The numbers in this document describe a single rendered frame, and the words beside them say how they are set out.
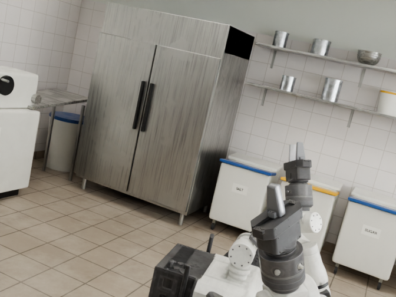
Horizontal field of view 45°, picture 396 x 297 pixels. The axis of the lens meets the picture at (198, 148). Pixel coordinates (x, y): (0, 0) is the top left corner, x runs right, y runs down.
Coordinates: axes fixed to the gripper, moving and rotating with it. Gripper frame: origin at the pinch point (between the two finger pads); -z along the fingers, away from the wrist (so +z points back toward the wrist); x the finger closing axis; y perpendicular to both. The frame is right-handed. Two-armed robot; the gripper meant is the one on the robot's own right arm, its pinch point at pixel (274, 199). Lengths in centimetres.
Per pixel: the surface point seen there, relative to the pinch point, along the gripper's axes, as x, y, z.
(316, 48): 349, -219, 49
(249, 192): 249, -240, 170
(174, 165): 207, -297, 134
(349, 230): 279, -150, 201
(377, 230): 289, -128, 198
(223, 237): 221, -258, 213
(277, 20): 362, -273, 21
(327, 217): 274, -169, 191
